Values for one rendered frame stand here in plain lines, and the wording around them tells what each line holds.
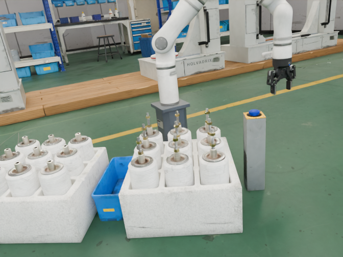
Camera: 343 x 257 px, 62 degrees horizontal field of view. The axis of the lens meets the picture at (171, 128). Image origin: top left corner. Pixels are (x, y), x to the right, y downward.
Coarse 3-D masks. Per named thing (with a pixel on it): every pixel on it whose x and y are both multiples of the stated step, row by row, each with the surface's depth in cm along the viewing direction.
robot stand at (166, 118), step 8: (152, 104) 139; (184, 104) 133; (160, 112) 134; (168, 112) 131; (184, 112) 135; (160, 120) 137; (168, 120) 133; (176, 120) 134; (184, 120) 136; (160, 128) 140; (168, 128) 135
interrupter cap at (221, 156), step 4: (208, 152) 95; (220, 152) 94; (204, 156) 93; (208, 156) 93; (220, 156) 92; (224, 156) 91; (204, 160) 91; (208, 160) 90; (212, 160) 90; (216, 160) 90; (220, 160) 89
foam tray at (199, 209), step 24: (192, 144) 120; (120, 192) 92; (144, 192) 90; (168, 192) 90; (192, 192) 89; (216, 192) 88; (240, 192) 88; (144, 216) 93; (168, 216) 93; (192, 216) 92; (216, 216) 92; (240, 216) 91
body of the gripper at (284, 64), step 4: (276, 60) 115; (280, 60) 114; (284, 60) 113; (288, 60) 114; (272, 64) 119; (276, 64) 116; (280, 64) 114; (284, 64) 114; (288, 64) 114; (276, 68) 116; (280, 68) 116; (284, 68) 118; (288, 68) 119; (276, 72) 116; (280, 72) 117; (284, 72) 118; (276, 76) 118; (284, 76) 119
